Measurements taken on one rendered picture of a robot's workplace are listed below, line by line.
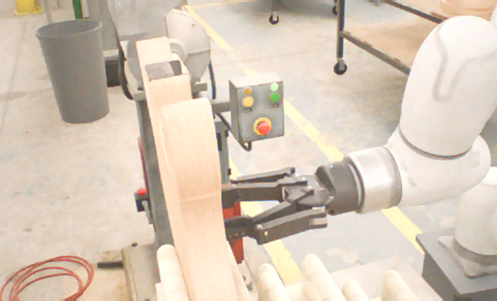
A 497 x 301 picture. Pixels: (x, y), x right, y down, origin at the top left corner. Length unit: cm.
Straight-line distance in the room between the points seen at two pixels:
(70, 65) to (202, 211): 380
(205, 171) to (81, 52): 381
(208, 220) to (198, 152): 10
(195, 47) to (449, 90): 109
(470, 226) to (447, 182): 81
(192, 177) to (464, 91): 34
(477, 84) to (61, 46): 380
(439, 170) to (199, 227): 35
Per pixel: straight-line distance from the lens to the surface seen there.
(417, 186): 79
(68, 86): 440
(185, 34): 164
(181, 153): 51
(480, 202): 157
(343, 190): 75
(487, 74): 68
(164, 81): 62
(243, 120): 176
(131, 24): 132
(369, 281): 123
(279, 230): 70
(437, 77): 68
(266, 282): 92
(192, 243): 59
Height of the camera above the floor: 173
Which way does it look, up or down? 28 degrees down
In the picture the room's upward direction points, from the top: 3 degrees counter-clockwise
